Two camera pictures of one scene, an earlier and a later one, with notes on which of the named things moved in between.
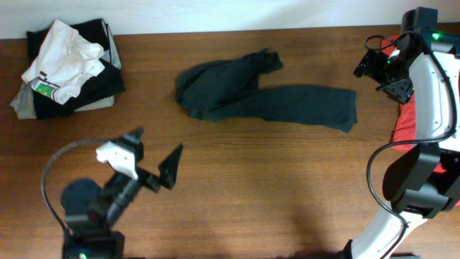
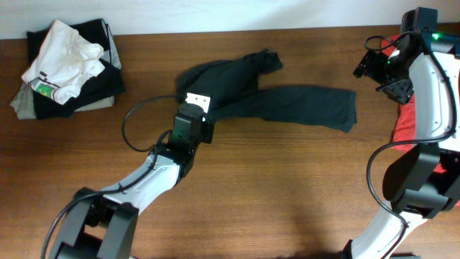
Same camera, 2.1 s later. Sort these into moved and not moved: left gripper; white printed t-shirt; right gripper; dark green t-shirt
Moved: left gripper
Not moved: right gripper; dark green t-shirt; white printed t-shirt
